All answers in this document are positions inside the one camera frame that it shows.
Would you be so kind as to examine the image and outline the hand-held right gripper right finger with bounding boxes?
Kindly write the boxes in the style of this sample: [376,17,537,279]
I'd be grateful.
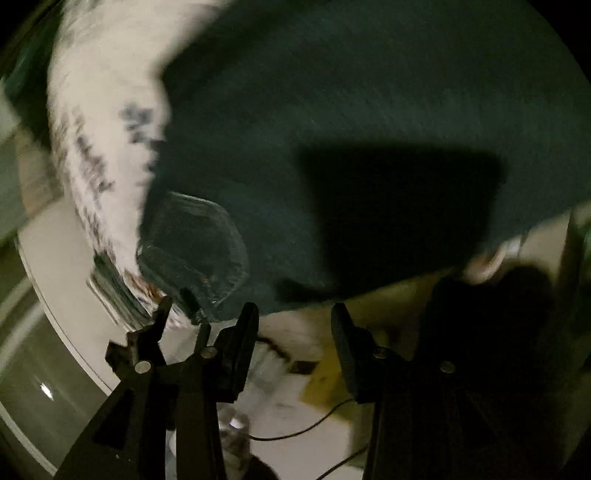
[331,302,509,480]

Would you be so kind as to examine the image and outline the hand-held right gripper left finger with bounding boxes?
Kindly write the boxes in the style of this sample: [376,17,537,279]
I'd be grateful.
[54,295,260,480]

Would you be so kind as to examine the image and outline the dark green pants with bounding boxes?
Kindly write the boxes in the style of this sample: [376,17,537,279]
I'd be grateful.
[137,0,591,323]

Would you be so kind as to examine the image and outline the yellow flat object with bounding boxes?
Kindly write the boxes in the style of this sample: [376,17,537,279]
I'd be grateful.
[300,354,357,417]

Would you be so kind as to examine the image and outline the white printed blanket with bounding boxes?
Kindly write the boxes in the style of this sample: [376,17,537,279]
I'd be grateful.
[46,0,232,329]

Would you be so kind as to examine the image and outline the black cable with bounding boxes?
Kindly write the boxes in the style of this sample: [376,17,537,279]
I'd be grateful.
[316,445,371,480]
[248,399,357,442]

